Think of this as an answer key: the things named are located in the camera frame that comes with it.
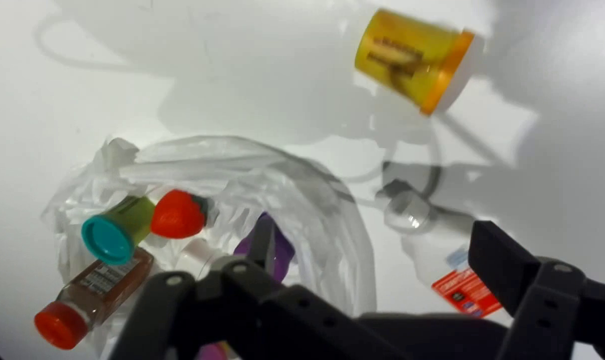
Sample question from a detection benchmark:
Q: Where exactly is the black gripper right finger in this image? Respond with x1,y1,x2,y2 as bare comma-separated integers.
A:
467,217,605,360

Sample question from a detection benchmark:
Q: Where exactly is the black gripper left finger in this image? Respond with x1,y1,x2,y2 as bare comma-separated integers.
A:
109,256,410,360

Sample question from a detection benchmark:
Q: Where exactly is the purple tub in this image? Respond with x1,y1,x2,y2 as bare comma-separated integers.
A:
232,209,298,278

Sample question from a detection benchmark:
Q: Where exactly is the red round small tub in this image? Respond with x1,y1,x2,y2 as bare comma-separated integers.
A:
148,187,211,239

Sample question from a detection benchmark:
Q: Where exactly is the spice jar with red lid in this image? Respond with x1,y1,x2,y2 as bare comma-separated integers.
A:
32,245,159,351

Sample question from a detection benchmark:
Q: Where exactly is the large yellow tub orange lid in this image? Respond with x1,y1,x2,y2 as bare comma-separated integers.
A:
352,6,479,117

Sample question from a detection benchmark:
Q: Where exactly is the white plastic bag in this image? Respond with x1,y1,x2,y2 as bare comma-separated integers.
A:
40,133,378,360

